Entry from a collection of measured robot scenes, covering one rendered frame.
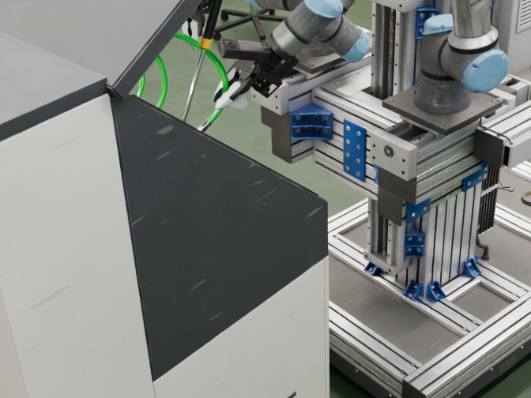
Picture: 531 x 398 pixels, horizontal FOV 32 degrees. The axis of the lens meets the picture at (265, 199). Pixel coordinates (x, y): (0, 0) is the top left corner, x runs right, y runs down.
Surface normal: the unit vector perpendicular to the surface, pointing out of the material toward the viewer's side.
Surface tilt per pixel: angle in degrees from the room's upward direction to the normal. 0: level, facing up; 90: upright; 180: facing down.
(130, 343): 90
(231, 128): 0
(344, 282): 0
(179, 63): 0
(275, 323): 90
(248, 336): 90
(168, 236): 90
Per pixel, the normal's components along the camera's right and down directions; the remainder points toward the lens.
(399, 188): -0.76, 0.38
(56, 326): 0.73, 0.35
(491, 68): 0.38, 0.60
